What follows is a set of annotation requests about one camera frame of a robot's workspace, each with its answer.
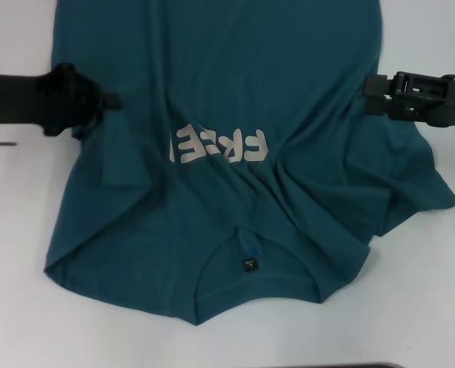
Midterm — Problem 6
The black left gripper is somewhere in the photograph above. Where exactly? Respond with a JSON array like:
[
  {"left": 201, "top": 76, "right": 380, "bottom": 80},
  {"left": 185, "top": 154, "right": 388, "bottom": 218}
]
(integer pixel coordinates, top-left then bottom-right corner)
[{"left": 0, "top": 64, "right": 124, "bottom": 137}]

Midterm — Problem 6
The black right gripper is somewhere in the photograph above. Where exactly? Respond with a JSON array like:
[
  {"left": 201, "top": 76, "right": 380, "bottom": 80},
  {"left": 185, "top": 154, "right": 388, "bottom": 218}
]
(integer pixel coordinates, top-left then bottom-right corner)
[{"left": 364, "top": 71, "right": 455, "bottom": 130}]

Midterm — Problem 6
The teal t-shirt with FREE print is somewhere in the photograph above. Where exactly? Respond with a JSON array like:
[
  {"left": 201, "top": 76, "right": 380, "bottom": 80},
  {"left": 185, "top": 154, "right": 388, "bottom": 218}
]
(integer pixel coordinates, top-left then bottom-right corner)
[{"left": 45, "top": 0, "right": 455, "bottom": 327}]

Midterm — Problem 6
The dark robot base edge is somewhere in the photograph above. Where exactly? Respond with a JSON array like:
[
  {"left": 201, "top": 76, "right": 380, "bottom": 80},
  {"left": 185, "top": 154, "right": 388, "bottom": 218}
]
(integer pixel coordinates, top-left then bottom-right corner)
[{"left": 318, "top": 362, "right": 401, "bottom": 368}]

